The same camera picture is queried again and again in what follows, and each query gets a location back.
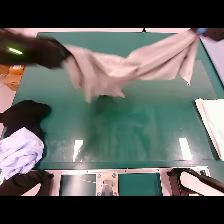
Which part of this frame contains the light grey T-shirt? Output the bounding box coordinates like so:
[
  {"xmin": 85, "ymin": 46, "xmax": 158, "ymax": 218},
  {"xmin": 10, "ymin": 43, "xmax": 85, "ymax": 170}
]
[{"xmin": 62, "ymin": 29, "xmax": 202, "ymax": 104}]

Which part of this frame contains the black garment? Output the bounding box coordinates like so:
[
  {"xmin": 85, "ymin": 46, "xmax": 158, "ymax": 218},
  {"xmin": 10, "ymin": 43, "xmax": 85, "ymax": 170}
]
[{"xmin": 0, "ymin": 99, "xmax": 53, "ymax": 142}]

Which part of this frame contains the white garment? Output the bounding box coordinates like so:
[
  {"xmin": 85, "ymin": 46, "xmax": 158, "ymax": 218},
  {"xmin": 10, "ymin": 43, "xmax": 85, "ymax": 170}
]
[{"xmin": 194, "ymin": 97, "xmax": 224, "ymax": 162}]

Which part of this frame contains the light blue garment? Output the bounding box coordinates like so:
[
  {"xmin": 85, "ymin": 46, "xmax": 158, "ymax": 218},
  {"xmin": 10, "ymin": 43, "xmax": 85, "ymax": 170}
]
[{"xmin": 0, "ymin": 126, "xmax": 46, "ymax": 183}]

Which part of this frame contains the silver frame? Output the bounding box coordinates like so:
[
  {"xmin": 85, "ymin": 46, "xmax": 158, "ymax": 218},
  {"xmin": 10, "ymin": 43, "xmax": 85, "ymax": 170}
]
[{"xmin": 31, "ymin": 166, "xmax": 214, "ymax": 197}]

